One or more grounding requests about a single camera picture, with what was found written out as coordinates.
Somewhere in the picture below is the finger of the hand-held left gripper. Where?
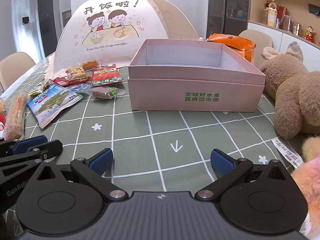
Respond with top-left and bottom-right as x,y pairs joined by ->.
0,135 -> 48,157
0,140 -> 63,180

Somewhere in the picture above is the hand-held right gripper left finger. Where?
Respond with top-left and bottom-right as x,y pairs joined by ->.
36,148 -> 128,203

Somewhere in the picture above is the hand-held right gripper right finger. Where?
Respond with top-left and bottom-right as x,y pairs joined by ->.
195,149 -> 290,203

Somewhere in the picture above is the long corn stick packet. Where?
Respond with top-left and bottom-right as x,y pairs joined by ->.
5,91 -> 27,140

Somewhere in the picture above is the red sausage packet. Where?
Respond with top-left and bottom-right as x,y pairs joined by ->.
0,99 -> 6,139

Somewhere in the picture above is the blue seaweed snack packet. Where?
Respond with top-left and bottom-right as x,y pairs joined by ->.
26,84 -> 83,129

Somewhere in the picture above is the small yellow green packet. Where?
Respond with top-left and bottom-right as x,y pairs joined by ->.
27,78 -> 52,97

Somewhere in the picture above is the small blue snack packet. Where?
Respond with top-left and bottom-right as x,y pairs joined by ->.
67,83 -> 92,93

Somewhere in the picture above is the clear brown bar packet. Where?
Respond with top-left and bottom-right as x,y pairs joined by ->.
84,87 -> 127,101

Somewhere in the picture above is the small red snack packet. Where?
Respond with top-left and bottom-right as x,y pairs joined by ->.
52,77 -> 69,87

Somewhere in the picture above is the clear brown pastry packet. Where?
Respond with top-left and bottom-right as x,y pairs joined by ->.
65,64 -> 92,85

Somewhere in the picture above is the red spicy snack packet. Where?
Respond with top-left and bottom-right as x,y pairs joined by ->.
90,64 -> 124,87

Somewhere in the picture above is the pink cardboard box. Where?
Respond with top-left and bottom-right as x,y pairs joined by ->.
127,39 -> 266,112

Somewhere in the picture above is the clear orange cake packet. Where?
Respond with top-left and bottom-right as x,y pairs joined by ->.
80,59 -> 100,71

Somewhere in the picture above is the green checkered tablecloth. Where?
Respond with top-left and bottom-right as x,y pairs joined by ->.
0,52 -> 320,240

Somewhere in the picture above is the white care label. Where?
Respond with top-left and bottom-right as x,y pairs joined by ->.
271,137 -> 304,169

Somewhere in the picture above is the beige dining chair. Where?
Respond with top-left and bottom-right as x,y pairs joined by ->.
0,52 -> 37,93
237,29 -> 273,67

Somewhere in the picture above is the pink plush toy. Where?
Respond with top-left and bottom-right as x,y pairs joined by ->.
291,136 -> 320,240

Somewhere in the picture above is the brown plush bear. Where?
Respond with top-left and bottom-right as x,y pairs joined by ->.
259,41 -> 320,140

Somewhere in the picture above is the orange plastic bag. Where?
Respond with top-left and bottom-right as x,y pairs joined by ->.
206,32 -> 257,63

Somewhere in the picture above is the dark door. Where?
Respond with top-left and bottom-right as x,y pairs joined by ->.
37,0 -> 62,53

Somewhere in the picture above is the white sideboard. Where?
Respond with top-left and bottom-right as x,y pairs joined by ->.
247,21 -> 320,70

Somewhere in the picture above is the white cartoon paper bag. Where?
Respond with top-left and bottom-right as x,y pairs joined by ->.
46,0 -> 200,74

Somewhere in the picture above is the white yellow bottle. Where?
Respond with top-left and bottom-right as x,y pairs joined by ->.
266,7 -> 278,28

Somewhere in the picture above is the red gold figurine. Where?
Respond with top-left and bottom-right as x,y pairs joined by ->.
304,26 -> 316,40

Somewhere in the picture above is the glass door cabinet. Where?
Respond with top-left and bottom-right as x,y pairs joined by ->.
207,0 -> 250,32

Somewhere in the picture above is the red bag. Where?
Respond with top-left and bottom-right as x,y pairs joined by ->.
277,5 -> 288,29

